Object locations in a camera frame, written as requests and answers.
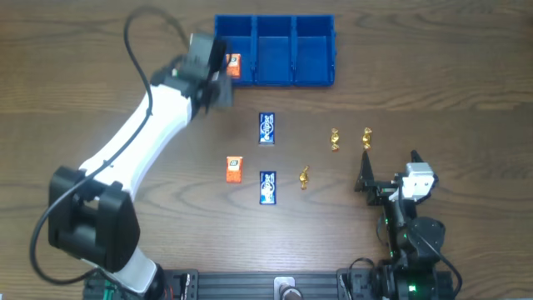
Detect mounting rail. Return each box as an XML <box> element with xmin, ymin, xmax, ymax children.
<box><xmin>162</xmin><ymin>268</ymin><xmax>456</xmax><ymax>300</ymax></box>

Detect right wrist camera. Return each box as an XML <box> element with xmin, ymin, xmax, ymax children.
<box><xmin>389</xmin><ymin>162</ymin><xmax>437</xmax><ymax>203</ymax></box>

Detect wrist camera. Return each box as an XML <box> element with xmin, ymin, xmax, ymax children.
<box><xmin>389</xmin><ymin>162</ymin><xmax>437</xmax><ymax>203</ymax></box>
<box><xmin>187</xmin><ymin>32</ymin><xmax>218</xmax><ymax>81</ymax></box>

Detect blue tray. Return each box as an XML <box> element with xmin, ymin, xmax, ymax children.
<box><xmin>212</xmin><ymin>13</ymin><xmax>337</xmax><ymax>88</ymax></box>

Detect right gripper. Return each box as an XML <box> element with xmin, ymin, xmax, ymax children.
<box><xmin>354</xmin><ymin>150</ymin><xmax>426</xmax><ymax>206</ymax></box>

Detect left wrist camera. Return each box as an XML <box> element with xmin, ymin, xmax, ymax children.
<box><xmin>187</xmin><ymin>32</ymin><xmax>218</xmax><ymax>81</ymax></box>

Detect blue candy pack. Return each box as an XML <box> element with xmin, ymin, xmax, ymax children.
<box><xmin>258</xmin><ymin>112</ymin><xmax>276</xmax><ymax>146</ymax></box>
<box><xmin>259</xmin><ymin>170</ymin><xmax>277</xmax><ymax>206</ymax></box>

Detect orange candy box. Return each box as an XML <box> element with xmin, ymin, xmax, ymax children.
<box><xmin>226</xmin><ymin>52</ymin><xmax>242</xmax><ymax>79</ymax></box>
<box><xmin>226</xmin><ymin>156</ymin><xmax>244</xmax><ymax>184</ymax></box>

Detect black cable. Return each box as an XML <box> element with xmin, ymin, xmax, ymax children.
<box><xmin>28</xmin><ymin>5</ymin><xmax>191</xmax><ymax>287</ymax></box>
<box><xmin>406</xmin><ymin>224</ymin><xmax>464</xmax><ymax>298</ymax></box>

